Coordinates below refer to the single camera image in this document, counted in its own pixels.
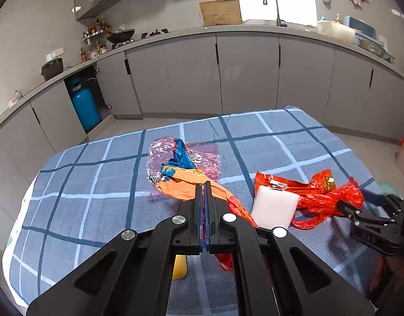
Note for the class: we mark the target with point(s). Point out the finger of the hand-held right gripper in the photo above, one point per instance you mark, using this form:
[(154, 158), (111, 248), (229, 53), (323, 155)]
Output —
[(393, 205), (373, 233)]

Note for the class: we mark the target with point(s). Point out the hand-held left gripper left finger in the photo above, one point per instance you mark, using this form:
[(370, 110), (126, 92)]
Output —
[(197, 210)]

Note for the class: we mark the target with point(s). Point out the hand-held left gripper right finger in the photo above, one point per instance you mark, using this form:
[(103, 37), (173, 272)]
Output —
[(211, 210)]

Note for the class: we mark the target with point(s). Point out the orange and blue snack wrapper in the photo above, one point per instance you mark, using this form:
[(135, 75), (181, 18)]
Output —
[(185, 181)]

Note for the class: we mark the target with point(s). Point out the red plastic bag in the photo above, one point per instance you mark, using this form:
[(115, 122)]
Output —
[(320, 200)]

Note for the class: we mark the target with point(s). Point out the white foam sheet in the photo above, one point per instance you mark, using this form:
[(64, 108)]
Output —
[(274, 207)]

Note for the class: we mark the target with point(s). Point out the green round stool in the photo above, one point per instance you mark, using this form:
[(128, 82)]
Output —
[(386, 187)]

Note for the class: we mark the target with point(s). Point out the pink plastic wrap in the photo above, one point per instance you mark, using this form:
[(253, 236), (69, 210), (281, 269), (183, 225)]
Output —
[(205, 161)]

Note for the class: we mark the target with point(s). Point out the red snack packet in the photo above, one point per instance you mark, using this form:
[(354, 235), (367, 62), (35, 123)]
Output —
[(287, 184)]

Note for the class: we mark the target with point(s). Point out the blue checked tablecloth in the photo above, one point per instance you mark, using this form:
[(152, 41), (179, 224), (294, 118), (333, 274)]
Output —
[(90, 197)]

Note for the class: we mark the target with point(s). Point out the green plastic tray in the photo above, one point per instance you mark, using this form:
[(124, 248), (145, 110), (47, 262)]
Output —
[(389, 57)]

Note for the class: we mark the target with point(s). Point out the metal basin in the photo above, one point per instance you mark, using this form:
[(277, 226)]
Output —
[(373, 47)]

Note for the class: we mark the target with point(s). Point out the grey base cabinets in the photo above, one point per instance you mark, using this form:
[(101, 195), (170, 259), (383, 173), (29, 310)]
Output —
[(248, 72)]

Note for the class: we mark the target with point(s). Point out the blue gas cylinder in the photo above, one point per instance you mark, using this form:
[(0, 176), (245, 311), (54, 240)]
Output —
[(86, 112)]

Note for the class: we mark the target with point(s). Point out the blue dish rack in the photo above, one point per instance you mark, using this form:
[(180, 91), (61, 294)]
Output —
[(363, 26)]

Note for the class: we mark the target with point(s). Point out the white plastic basin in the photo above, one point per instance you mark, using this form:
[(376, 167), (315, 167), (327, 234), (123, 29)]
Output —
[(335, 31)]

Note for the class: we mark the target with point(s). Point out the yellow soap bottle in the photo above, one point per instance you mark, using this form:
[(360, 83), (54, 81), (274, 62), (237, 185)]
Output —
[(337, 19)]

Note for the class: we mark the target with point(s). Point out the grey countertop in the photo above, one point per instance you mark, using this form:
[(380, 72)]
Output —
[(221, 29)]

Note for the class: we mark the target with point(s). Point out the gas stove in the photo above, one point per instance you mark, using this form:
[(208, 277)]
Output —
[(152, 33)]

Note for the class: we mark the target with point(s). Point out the black wok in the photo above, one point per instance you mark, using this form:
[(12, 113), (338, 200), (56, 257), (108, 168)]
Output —
[(121, 36)]

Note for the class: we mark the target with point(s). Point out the dark sauce bottle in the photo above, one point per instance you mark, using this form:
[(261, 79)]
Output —
[(83, 55)]

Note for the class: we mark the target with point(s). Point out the large wooden cutting board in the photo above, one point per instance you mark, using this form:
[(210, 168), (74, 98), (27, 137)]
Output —
[(221, 11)]

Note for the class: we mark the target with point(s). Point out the dark rice cooker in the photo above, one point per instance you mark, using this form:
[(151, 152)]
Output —
[(52, 69)]

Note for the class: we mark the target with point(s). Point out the metal spice rack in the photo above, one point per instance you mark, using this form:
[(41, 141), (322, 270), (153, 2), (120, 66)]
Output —
[(93, 34)]

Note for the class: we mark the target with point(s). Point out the black sink faucet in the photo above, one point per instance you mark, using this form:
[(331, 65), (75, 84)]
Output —
[(278, 13)]

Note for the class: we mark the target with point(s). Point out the white wall outlet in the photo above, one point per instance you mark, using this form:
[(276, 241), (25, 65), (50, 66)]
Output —
[(55, 54)]

